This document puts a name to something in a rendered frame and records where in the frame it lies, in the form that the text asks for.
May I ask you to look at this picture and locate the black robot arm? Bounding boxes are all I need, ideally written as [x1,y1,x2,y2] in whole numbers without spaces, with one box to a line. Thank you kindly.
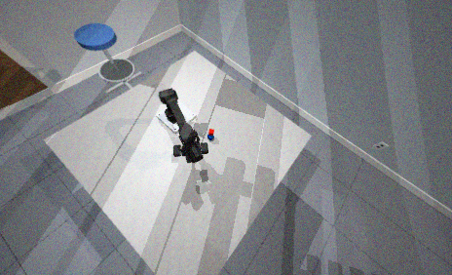
[159,88,204,163]

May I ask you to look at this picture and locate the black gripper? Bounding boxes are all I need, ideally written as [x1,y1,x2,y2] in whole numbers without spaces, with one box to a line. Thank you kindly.
[173,142,208,157]

